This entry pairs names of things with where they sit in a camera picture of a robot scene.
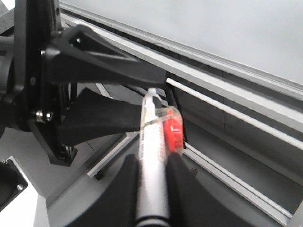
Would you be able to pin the grey metal stand frame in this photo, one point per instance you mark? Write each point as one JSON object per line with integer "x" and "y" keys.
{"x": 207, "y": 81}

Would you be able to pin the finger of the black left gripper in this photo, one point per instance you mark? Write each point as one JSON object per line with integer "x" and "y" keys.
{"x": 79, "y": 54}
{"x": 93, "y": 115}

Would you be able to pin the white whiteboard marker pen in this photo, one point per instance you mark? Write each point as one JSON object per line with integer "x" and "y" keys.
{"x": 152, "y": 208}

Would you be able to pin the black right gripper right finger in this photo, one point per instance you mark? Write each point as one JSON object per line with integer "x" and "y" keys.
{"x": 190, "y": 204}

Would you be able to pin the white horizontal rod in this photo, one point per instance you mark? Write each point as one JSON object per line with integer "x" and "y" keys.
{"x": 258, "y": 124}

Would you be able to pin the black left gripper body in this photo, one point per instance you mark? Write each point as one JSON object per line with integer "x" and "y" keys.
{"x": 33, "y": 103}

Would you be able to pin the white whiteboard with aluminium frame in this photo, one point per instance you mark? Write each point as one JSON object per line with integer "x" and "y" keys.
{"x": 257, "y": 40}

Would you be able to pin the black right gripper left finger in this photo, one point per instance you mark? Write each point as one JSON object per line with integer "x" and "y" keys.
{"x": 117, "y": 204}

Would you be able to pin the red round magnet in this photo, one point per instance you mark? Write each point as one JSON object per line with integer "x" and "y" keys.
{"x": 173, "y": 129}

